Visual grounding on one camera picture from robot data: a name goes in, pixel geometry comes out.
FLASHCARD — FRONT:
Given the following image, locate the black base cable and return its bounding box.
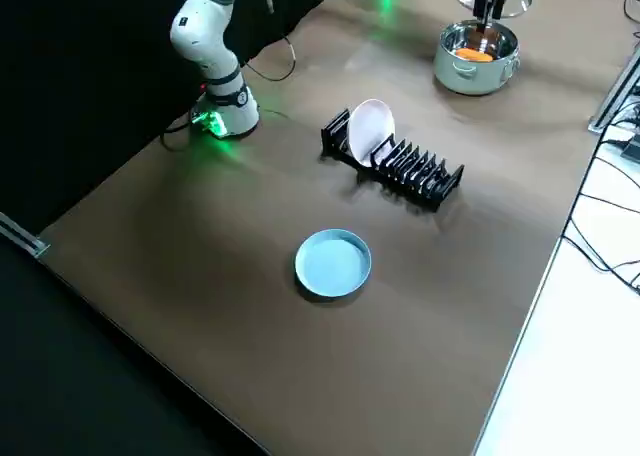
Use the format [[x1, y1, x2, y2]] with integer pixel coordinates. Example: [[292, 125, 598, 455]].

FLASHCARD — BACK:
[[158, 103, 289, 153]]

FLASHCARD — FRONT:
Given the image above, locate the pale green steel pot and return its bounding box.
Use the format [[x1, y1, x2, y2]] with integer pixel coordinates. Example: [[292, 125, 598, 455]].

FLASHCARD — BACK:
[[431, 19, 522, 97]]

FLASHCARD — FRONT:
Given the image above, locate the light blue plate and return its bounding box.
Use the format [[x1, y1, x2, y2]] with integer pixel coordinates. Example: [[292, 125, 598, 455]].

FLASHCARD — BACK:
[[293, 227, 374, 304]]

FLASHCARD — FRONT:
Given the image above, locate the black desk cable bundle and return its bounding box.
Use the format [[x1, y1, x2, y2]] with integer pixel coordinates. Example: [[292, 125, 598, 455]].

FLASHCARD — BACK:
[[561, 0, 640, 296]]

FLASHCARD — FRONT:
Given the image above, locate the black dish rack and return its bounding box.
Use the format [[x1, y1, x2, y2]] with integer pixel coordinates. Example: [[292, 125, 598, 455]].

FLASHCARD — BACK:
[[319, 106, 466, 214]]

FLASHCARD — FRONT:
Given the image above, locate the aluminium corner post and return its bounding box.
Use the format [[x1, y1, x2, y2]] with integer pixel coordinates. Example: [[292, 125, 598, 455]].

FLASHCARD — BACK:
[[0, 212, 52, 258]]

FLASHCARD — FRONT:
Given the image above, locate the white plate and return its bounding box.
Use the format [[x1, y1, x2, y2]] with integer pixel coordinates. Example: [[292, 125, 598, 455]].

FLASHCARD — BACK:
[[346, 97, 398, 170]]

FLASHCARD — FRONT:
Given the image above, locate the upright aluminium post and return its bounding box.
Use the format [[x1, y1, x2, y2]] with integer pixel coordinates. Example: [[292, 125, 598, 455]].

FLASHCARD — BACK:
[[588, 49, 640, 133]]

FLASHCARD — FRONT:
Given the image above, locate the orange corn cob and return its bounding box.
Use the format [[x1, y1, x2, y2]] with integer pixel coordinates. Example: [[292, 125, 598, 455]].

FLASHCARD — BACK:
[[454, 47, 494, 64]]

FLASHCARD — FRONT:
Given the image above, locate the black cable with plug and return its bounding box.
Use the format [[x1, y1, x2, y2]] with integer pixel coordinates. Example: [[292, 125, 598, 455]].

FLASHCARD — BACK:
[[238, 0, 298, 83]]

